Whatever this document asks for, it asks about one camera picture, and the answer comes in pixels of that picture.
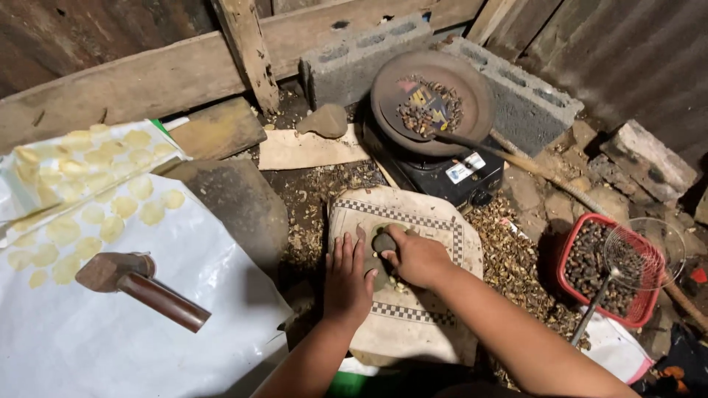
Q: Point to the long wooden stick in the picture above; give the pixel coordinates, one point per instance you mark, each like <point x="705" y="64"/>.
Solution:
<point x="558" y="182"/>

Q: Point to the large dark flat stone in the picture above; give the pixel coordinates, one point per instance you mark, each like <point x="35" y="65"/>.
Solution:
<point x="238" y="204"/>

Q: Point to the flat stone slab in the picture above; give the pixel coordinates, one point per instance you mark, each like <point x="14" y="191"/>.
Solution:
<point x="377" y="265"/>

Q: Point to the checkered beige cloth pad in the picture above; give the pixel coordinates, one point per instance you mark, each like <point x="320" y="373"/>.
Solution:
<point x="426" y="309"/>

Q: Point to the grey concrete hollow block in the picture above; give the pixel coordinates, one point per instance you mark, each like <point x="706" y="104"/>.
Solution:
<point x="520" y="94"/>
<point x="354" y="61"/>

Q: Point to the roasted seeds in pan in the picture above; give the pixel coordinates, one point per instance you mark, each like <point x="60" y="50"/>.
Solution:
<point x="428" y="105"/>

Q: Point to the broken brick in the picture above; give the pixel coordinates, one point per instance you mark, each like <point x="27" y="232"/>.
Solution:
<point x="647" y="160"/>

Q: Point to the small dark pounding stone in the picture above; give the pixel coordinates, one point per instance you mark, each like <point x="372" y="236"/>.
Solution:
<point x="383" y="242"/>

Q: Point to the grey rock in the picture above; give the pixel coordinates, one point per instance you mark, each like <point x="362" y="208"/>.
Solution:
<point x="323" y="121"/>

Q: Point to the clear plastic sheet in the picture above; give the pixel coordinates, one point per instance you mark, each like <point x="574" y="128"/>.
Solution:
<point x="33" y="188"/>

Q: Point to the round rusty metal pan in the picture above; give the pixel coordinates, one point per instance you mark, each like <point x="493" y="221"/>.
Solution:
<point x="442" y="119"/>

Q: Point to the white cloth with pink edge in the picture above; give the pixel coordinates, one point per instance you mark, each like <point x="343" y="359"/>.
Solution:
<point x="614" y="348"/>

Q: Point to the cracked seed pieces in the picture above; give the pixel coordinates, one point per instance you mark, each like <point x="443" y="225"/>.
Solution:
<point x="397" y="283"/>

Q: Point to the person's right hand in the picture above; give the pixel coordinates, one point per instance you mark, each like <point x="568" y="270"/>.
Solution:
<point x="417" y="258"/>

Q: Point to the dark wooden plank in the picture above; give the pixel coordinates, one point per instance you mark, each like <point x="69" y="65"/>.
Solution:
<point x="218" y="130"/>

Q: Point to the group of flattened yellow chips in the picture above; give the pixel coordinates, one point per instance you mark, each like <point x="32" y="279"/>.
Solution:
<point x="83" y="188"/>

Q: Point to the heap of seed husks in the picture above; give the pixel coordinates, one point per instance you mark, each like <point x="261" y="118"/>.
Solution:
<point x="514" y="265"/>

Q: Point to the white plastic sheet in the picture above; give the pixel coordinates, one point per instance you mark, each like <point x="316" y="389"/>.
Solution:
<point x="121" y="331"/>

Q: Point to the light wooden board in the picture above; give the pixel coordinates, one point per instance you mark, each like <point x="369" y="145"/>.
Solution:
<point x="310" y="149"/>

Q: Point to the dark seeds in basket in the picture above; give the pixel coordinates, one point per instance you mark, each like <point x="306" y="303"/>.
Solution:
<point x="589" y="265"/>

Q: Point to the red plastic basket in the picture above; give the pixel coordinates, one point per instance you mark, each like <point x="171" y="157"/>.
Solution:
<point x="647" y="309"/>

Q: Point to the black portable gas stove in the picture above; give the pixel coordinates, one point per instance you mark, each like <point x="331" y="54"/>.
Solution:
<point x="442" y="166"/>

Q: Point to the person's left hand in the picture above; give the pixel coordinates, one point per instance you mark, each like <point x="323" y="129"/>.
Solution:
<point x="347" y="287"/>

